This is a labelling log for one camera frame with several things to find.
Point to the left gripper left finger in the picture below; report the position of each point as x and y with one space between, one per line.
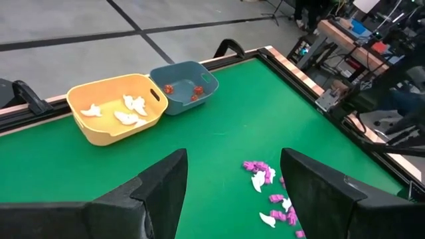
149 206

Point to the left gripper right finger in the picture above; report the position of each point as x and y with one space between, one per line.
332 206

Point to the orange plastic pumpkin toy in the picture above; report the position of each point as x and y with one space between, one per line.
194 98
198 90
168 89

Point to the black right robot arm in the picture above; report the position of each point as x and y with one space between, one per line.
362 99

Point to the yellow plastic bin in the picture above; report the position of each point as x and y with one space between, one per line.
99 132

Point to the grey metal mounting plate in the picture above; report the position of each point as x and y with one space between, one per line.
327 99

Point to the blue-grey plastic bin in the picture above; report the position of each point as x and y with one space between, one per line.
179 83

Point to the wooden table edge strip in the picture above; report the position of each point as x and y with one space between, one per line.
295 71

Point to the red flat object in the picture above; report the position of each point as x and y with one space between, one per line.
379 47

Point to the wooden workbench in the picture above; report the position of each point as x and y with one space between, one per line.
342 34

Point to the black base block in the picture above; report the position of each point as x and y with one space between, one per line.
5 94

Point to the person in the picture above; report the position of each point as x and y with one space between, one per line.
312 13

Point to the white board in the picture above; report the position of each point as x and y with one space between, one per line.
365 5

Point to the black curved frame bracket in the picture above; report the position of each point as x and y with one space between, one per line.
33 101
230 42

